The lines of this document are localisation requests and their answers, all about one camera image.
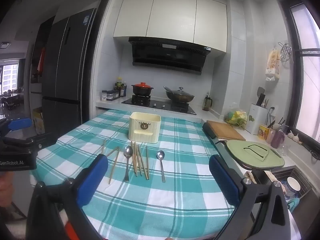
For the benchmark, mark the yellow printed tin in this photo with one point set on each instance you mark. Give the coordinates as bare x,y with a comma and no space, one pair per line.
263,132

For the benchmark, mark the pink cup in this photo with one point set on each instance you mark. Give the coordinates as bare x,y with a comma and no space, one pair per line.
270,136

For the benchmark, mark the teal cloth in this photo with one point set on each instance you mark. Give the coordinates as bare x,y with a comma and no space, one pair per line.
293,203

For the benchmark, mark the white label spice jar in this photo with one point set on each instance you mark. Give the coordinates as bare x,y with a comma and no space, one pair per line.
104,96

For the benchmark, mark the garlic bulbs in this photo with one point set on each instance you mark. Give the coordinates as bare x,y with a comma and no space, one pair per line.
293,136

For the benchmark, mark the white wall cabinet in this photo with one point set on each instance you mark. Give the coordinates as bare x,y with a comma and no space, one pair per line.
170,17

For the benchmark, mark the black clay pot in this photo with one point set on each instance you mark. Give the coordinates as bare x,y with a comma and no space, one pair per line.
142,91

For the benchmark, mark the metal spoon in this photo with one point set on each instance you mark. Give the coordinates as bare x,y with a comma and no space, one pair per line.
160,155
128,151

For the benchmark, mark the wooden cutting board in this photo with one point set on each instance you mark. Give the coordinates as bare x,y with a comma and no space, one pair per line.
225,130

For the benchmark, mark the cream utensil holder box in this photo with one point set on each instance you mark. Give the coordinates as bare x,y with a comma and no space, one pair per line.
145,135

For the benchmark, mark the group of bamboo chopsticks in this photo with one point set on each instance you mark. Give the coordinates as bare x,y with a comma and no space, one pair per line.
135,162

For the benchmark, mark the dark wok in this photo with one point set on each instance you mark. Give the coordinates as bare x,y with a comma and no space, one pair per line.
180,98

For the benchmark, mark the living room window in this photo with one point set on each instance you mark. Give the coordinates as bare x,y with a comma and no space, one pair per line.
8,77

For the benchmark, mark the dark soy sauce bottle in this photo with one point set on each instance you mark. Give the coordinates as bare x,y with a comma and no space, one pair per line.
122,91

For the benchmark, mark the pale green square lid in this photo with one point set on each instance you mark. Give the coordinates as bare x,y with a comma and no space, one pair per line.
250,157

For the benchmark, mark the yellow sponge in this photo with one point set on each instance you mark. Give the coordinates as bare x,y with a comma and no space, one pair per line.
240,115

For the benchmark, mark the blue label sauce bottle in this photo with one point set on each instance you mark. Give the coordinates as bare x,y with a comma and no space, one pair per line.
125,90

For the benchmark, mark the glass wok lid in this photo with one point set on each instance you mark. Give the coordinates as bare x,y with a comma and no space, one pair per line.
180,93

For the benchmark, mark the green scouring ball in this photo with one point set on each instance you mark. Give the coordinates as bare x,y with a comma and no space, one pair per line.
230,117

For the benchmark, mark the white bowl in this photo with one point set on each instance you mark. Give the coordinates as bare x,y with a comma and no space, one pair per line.
293,183

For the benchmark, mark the black glass gas hob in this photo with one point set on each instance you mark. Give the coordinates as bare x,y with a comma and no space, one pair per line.
162,107

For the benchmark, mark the printed hanging bag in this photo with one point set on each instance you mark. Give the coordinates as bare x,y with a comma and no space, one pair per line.
272,65

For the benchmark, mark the dark dining table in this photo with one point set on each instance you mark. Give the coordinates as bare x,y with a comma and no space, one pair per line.
10,100

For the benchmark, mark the metal steamer rack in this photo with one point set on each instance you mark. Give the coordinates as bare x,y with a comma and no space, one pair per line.
285,52

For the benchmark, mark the white knife holder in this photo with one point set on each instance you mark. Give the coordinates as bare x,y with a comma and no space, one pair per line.
257,120

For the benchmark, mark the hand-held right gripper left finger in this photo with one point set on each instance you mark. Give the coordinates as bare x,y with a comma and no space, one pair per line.
92,180

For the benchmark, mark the printed cardboard box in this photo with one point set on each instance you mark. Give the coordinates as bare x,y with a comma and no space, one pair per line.
38,121

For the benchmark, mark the clear spice jar black lid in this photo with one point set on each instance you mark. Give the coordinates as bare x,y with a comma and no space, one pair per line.
114,94
118,93
110,95

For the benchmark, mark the red clay pot lid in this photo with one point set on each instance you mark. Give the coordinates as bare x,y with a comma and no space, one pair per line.
142,85

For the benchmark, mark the ceiling air vent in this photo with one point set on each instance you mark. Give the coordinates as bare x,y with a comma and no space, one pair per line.
4,45

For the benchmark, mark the yellow cap sauce bottle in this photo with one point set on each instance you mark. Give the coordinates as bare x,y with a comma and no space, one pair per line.
119,83

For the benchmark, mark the purple bottle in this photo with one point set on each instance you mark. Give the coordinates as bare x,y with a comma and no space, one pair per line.
277,138

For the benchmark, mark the black range hood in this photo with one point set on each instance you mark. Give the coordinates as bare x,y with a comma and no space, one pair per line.
167,57

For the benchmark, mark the red hanging garment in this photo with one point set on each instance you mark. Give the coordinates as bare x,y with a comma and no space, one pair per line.
42,60

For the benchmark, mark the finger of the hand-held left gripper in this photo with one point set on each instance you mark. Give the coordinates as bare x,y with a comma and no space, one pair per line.
21,123
32,142

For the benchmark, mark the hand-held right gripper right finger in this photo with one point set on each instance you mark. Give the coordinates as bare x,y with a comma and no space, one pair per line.
222,177

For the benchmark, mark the dark framed kitchen window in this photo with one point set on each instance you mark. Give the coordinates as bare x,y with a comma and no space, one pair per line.
310,80

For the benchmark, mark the teal white checkered tablecloth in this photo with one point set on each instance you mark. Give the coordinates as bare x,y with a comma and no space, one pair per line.
175,205

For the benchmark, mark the dark grey refrigerator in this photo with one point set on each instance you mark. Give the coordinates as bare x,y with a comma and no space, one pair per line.
65,80

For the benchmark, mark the dark kitchen sink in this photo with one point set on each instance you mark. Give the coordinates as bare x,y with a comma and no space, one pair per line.
303,180

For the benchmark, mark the dark spatula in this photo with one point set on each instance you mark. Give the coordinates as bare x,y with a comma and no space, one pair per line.
261,91

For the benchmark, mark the dark door frame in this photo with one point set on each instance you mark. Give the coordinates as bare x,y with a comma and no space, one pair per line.
100,42

